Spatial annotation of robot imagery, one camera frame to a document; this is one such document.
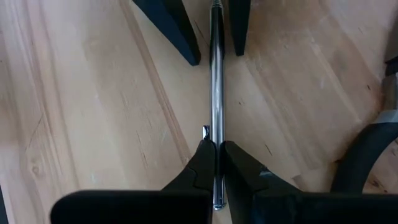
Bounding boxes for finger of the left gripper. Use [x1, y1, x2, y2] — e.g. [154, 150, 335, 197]
[228, 0, 252, 57]
[132, 0, 202, 67]

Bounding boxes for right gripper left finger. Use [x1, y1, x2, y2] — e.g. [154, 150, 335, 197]
[50, 139, 217, 224]

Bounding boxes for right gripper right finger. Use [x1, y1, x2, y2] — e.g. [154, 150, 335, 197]
[220, 140, 398, 224]

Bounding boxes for black handled pliers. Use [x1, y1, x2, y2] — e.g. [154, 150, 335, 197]
[330, 55, 398, 194]

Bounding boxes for long chrome ratchet handle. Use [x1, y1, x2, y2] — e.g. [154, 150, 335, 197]
[201, 0, 227, 211]

